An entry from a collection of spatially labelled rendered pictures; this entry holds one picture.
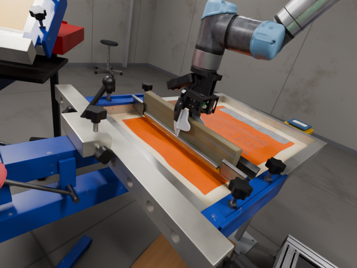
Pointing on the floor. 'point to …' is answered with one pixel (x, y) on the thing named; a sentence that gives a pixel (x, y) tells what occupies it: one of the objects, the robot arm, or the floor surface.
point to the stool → (108, 58)
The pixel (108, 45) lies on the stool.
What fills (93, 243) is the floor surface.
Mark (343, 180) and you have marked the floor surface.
